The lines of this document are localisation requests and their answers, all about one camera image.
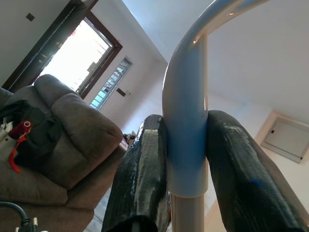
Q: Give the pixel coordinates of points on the grey fabric sofa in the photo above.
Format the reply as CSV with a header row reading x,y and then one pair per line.
x,y
79,135

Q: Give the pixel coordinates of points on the dark wall switch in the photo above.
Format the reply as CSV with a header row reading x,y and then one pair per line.
x,y
30,17

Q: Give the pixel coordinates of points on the small dark wall plate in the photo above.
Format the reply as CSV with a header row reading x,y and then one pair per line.
x,y
121,92

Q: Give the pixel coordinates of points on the black bag with red tassel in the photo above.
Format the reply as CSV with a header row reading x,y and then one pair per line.
x,y
38,140

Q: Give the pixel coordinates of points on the glass louvre window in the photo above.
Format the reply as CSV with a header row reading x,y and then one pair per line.
x,y
113,79

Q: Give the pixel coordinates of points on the beige wall electrical panel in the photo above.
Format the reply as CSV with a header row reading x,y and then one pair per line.
x,y
285,137

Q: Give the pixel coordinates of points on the dark brown door frame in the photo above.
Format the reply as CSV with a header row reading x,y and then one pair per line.
x,y
113,50

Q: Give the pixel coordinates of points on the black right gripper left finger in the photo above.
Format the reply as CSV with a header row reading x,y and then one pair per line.
x,y
142,174

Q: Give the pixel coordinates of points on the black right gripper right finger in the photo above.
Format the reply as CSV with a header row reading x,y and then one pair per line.
x,y
241,174

